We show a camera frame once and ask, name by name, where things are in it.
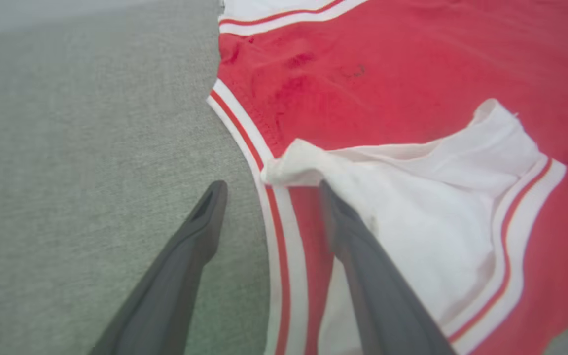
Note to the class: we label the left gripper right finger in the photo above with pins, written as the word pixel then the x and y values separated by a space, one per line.
pixel 382 296

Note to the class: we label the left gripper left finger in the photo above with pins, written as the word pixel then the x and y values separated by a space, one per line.
pixel 170 291

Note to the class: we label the red and white garment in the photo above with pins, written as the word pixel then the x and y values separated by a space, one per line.
pixel 412 74

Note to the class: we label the grey fabric sofa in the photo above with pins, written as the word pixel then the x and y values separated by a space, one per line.
pixel 67 172

